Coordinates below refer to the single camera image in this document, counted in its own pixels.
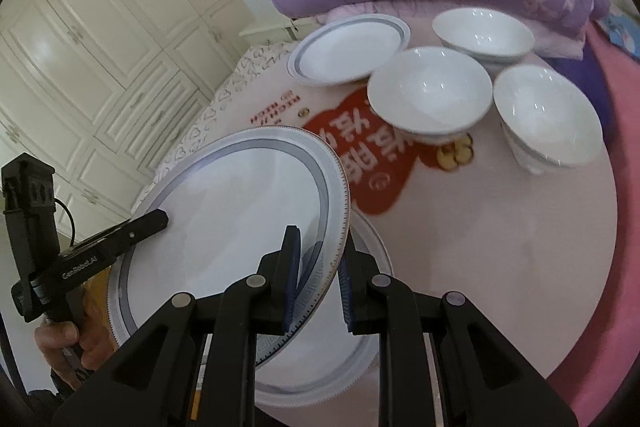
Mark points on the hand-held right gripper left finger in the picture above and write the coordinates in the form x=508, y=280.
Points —
x=290, y=277

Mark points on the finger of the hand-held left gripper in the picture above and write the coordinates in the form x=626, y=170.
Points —
x=145, y=227

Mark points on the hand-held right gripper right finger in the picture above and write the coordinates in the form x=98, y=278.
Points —
x=346, y=297

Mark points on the large grey-banded white plate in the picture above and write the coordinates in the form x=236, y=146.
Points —
x=225, y=207
x=325, y=357

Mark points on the small grey-rimmed white plate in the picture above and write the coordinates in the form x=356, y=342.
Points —
x=345, y=52

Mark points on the small deep white bowl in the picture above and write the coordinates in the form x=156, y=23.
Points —
x=545, y=112

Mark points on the person's left hand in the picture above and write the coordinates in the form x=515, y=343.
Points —
x=95, y=332

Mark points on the round pink printed table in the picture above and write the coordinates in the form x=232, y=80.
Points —
x=475, y=232

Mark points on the cream panelled wardrobe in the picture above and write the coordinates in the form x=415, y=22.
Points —
x=100, y=32

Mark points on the hot pink blanket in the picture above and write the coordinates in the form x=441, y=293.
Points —
x=625, y=207

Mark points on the dark purple cloth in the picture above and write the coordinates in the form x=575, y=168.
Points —
x=595, y=87

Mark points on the light pink folded cloth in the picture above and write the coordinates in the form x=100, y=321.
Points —
x=555, y=42

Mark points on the blue printed pillow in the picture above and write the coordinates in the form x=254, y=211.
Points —
x=622, y=34

